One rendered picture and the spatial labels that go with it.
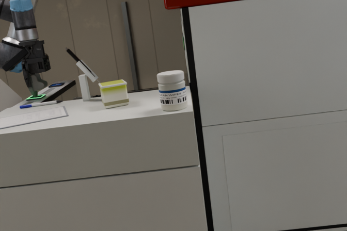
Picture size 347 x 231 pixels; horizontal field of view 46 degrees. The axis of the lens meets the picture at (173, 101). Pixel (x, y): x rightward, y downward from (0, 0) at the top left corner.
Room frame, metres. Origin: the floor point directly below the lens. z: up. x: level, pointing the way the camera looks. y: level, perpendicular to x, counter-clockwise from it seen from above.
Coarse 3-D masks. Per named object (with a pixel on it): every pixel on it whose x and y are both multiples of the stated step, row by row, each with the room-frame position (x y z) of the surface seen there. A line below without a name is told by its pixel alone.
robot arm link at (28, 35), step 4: (36, 28) 1.50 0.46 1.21; (16, 32) 1.48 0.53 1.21; (20, 32) 1.47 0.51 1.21; (24, 32) 1.47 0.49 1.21; (28, 32) 1.47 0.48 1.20; (32, 32) 1.48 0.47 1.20; (36, 32) 1.50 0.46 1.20; (20, 36) 1.47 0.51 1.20; (24, 36) 1.47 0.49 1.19; (28, 36) 1.47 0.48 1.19; (32, 36) 1.48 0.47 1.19; (36, 36) 1.49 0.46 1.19; (20, 40) 1.47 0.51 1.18; (24, 40) 1.47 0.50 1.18; (28, 40) 1.47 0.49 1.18; (32, 40) 1.48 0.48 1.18
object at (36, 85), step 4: (32, 76) 1.48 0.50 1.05; (36, 76) 1.48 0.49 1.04; (32, 80) 1.48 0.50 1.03; (36, 80) 1.48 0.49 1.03; (32, 84) 1.48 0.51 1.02; (36, 84) 1.48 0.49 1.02; (40, 84) 1.48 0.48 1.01; (28, 88) 1.48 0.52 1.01; (32, 88) 1.48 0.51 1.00; (36, 88) 1.48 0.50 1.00; (40, 88) 1.48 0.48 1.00; (32, 92) 1.48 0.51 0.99; (36, 96) 1.50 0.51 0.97
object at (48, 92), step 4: (68, 80) 1.89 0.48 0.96; (72, 80) 1.87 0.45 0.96; (64, 84) 1.79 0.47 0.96; (44, 88) 1.74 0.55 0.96; (48, 88) 1.72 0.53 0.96; (52, 88) 1.73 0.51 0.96; (56, 88) 1.69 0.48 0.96; (60, 88) 1.68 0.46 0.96; (40, 92) 1.64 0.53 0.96; (44, 92) 1.65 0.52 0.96; (48, 92) 1.63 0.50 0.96; (52, 92) 1.60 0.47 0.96; (48, 96) 1.51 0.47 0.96; (24, 100) 1.50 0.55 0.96; (32, 100) 1.47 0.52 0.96; (36, 100) 1.46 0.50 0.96; (40, 100) 1.45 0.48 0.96; (20, 104) 1.42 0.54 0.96; (24, 104) 1.42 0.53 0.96
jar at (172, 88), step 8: (168, 72) 1.05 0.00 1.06; (176, 72) 1.03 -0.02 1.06; (160, 80) 1.02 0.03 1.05; (168, 80) 1.00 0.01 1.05; (176, 80) 1.01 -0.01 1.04; (160, 88) 1.02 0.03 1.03; (168, 88) 1.00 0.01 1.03; (176, 88) 1.01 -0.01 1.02; (184, 88) 1.02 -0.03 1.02; (160, 96) 1.03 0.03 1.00; (168, 96) 1.01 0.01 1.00; (176, 96) 1.00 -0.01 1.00; (184, 96) 1.02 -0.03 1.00; (168, 104) 1.01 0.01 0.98; (176, 104) 1.00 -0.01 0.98; (184, 104) 1.02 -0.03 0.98
